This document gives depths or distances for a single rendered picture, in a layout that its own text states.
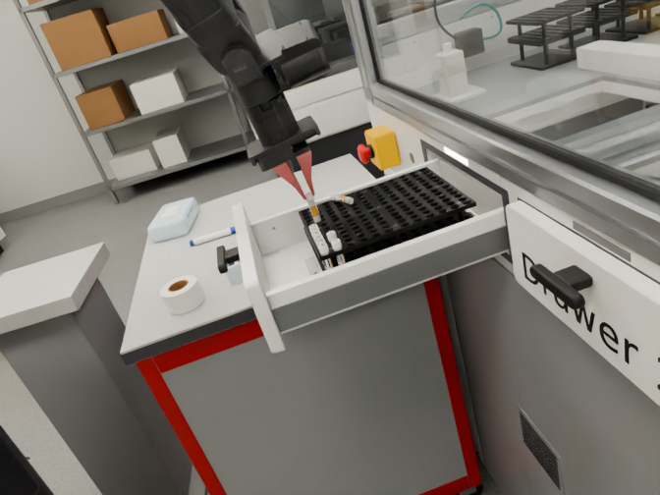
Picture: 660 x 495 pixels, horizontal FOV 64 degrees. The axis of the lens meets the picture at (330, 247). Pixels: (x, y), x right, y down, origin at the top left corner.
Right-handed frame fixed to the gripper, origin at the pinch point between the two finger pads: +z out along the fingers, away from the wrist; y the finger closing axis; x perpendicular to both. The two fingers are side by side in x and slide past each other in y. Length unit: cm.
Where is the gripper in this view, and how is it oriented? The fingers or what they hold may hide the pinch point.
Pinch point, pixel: (306, 192)
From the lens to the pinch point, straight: 78.2
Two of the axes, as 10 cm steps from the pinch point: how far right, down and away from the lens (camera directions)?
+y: 9.0, -4.3, -0.1
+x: -2.0, -4.4, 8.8
